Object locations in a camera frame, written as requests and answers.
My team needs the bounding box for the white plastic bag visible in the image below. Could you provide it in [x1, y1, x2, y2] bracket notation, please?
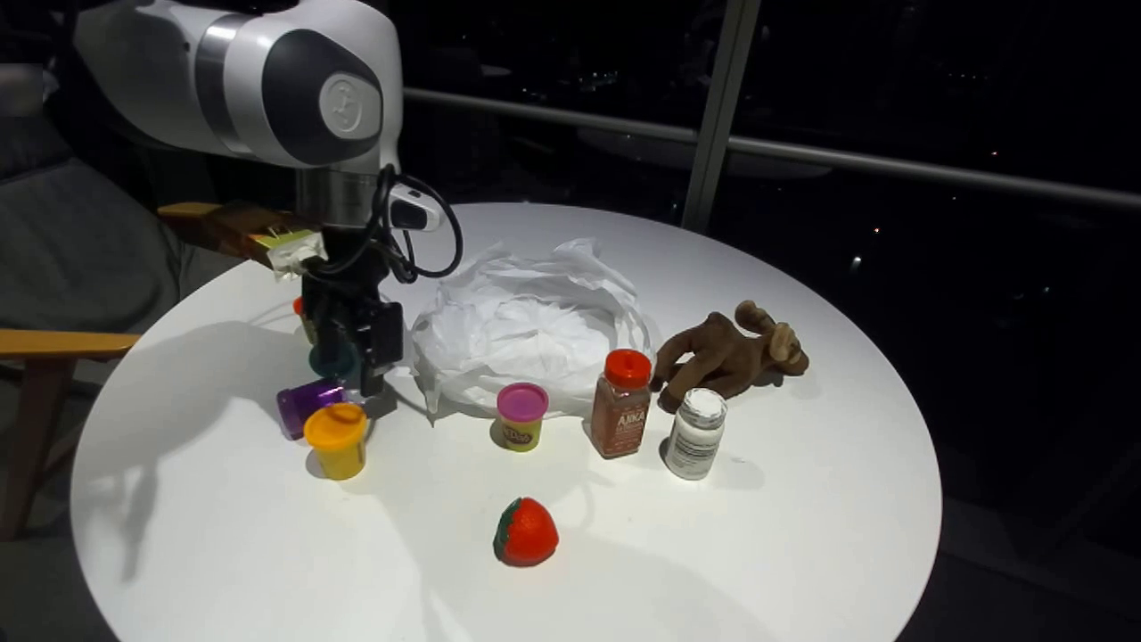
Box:
[398, 237, 658, 423]

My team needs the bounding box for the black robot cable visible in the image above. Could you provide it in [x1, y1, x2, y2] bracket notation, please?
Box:
[366, 165, 470, 288]

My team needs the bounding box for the magenta lid dough tub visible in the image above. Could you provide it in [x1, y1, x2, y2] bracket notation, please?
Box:
[494, 378, 554, 458]

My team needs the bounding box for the grey horizontal window rail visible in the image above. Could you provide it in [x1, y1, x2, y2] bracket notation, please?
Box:
[395, 81, 1141, 215]

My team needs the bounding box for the yellow lid dough tub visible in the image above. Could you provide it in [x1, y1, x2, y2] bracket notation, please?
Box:
[301, 398, 374, 484]

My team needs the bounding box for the white pill bottle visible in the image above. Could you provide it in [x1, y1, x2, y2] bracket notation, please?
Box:
[660, 384, 732, 484]

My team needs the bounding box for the brown plush monkey toy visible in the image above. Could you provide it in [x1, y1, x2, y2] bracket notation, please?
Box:
[650, 295, 812, 416]

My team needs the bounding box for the purple plastic tub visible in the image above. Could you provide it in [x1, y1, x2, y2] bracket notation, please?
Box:
[274, 378, 351, 443]

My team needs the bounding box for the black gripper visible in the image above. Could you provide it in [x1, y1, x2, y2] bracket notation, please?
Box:
[296, 227, 407, 398]

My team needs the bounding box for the grey window post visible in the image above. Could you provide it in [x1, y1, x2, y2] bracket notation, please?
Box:
[678, 0, 763, 237]

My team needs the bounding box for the red lid spice jar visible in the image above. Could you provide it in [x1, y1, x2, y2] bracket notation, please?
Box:
[589, 346, 660, 464]

